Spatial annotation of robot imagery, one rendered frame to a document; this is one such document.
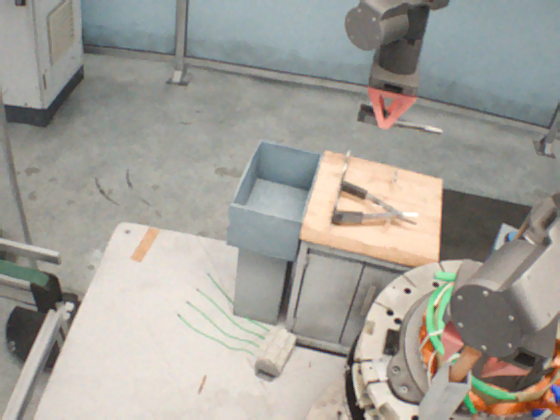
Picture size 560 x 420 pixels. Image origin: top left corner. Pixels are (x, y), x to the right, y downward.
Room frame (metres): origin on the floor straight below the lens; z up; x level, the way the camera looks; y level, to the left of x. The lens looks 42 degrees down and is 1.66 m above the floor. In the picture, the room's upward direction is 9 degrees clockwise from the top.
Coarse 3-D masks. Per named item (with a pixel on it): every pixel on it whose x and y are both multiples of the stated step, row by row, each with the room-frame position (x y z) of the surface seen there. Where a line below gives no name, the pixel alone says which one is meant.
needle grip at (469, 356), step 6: (468, 348) 0.32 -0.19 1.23; (462, 354) 0.32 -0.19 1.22; (468, 354) 0.32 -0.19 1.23; (474, 354) 0.31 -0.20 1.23; (480, 354) 0.32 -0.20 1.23; (462, 360) 0.32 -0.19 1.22; (468, 360) 0.31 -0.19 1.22; (474, 360) 0.31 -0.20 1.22; (456, 366) 0.32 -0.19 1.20; (462, 366) 0.32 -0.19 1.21; (468, 366) 0.31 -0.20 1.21; (450, 372) 0.32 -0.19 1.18; (456, 372) 0.32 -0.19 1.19; (462, 372) 0.31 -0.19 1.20; (450, 378) 0.32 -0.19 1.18; (456, 378) 0.32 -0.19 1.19; (462, 378) 0.32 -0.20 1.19
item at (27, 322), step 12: (72, 300) 1.18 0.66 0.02; (12, 312) 1.08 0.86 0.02; (24, 312) 1.09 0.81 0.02; (36, 312) 1.10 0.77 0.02; (12, 324) 1.03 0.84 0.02; (24, 324) 1.04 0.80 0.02; (36, 324) 1.05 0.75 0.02; (12, 336) 0.98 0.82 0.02; (24, 336) 0.99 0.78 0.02; (36, 336) 1.00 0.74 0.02; (12, 348) 0.93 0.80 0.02; (24, 348) 0.95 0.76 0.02; (24, 360) 0.90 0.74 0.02; (48, 360) 0.92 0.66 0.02
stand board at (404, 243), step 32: (352, 160) 0.79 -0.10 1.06; (320, 192) 0.70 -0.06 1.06; (384, 192) 0.72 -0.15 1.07; (416, 192) 0.74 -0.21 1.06; (320, 224) 0.63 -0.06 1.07; (352, 224) 0.64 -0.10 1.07; (384, 224) 0.65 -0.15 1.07; (416, 224) 0.66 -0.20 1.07; (384, 256) 0.60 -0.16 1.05; (416, 256) 0.60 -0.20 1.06
